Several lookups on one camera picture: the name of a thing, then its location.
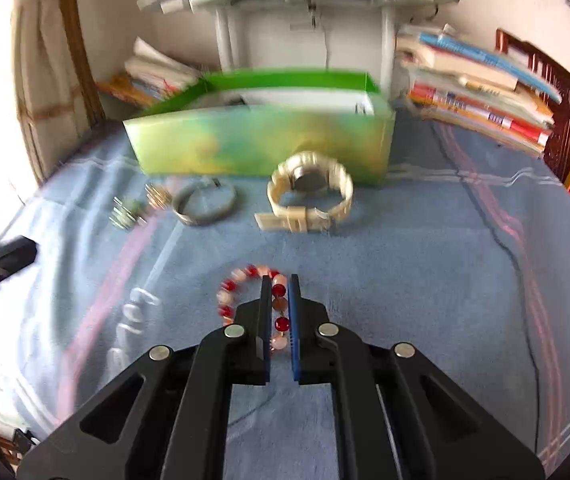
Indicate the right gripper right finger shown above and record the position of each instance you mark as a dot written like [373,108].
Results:
[397,415]

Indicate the left stack of books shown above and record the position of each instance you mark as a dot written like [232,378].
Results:
[148,77]

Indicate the green jade pendant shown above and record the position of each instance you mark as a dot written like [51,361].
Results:
[127,214]

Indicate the beige curtain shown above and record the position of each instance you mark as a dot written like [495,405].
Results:
[56,97]

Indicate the stack of books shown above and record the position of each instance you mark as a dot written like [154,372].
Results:
[148,77]
[451,80]

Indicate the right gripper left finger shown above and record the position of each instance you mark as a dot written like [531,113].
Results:
[165,416]

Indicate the right stack of books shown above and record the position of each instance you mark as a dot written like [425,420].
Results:
[451,80]

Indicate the gold brooch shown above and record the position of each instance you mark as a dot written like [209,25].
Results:
[158,197]

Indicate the blue striped bedsheet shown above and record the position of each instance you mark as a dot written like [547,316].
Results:
[463,251]

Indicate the dark wooden headboard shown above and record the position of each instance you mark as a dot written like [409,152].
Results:
[557,151]

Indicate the green cardboard box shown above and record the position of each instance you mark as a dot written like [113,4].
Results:
[246,123]

